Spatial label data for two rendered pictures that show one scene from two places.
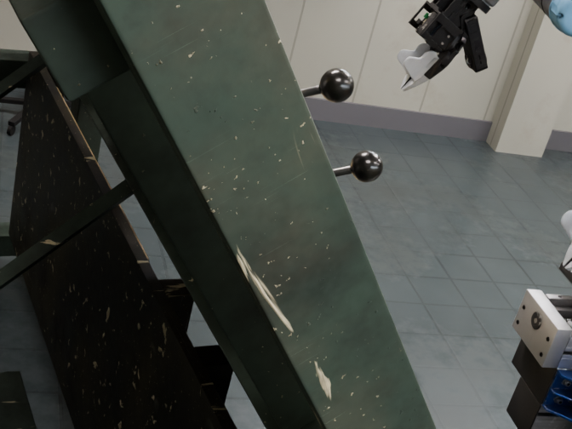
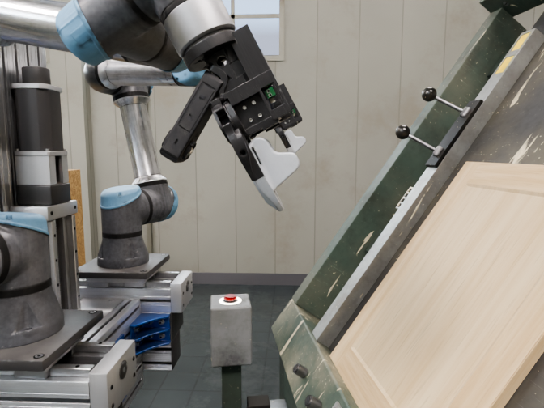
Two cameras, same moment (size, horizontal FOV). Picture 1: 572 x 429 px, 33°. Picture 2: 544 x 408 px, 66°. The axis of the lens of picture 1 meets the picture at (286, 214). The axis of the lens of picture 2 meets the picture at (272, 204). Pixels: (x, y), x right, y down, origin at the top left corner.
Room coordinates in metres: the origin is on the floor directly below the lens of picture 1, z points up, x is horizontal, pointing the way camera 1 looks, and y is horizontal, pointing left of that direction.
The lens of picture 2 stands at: (2.20, 0.04, 1.38)
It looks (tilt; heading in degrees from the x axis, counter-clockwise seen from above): 7 degrees down; 203
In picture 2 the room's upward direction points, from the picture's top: straight up
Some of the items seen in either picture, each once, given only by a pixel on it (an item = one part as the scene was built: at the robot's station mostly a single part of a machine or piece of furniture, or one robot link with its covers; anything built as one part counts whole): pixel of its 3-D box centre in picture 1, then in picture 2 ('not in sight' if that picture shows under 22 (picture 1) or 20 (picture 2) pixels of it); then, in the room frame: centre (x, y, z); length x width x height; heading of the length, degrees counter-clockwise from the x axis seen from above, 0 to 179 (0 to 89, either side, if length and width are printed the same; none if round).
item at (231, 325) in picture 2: not in sight; (230, 329); (1.14, -0.55, 0.84); 0.12 x 0.12 x 0.18; 31
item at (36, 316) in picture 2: not in sight; (18, 305); (1.69, -0.70, 1.09); 0.15 x 0.15 x 0.10
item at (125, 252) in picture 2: not in sight; (122, 246); (1.23, -0.87, 1.09); 0.15 x 0.15 x 0.10
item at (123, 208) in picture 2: not in sight; (123, 208); (1.22, -0.87, 1.20); 0.13 x 0.12 x 0.14; 175
